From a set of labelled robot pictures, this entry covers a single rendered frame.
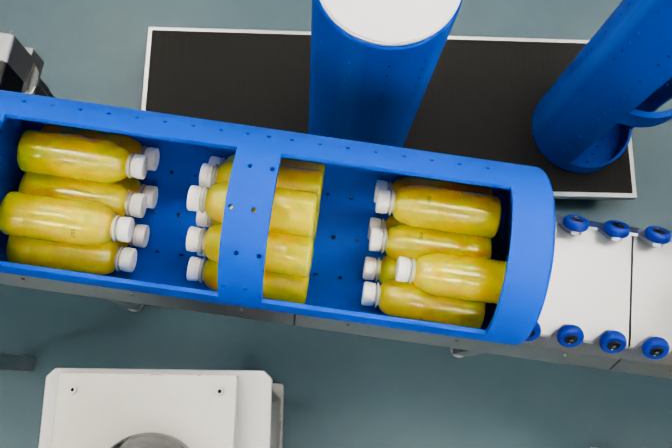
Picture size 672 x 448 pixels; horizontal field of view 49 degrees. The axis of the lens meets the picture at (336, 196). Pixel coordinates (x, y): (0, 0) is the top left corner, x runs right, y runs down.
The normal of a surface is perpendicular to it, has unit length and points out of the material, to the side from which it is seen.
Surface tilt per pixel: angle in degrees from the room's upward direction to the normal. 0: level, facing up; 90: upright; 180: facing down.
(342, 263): 14
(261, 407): 0
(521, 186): 32
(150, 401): 3
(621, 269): 0
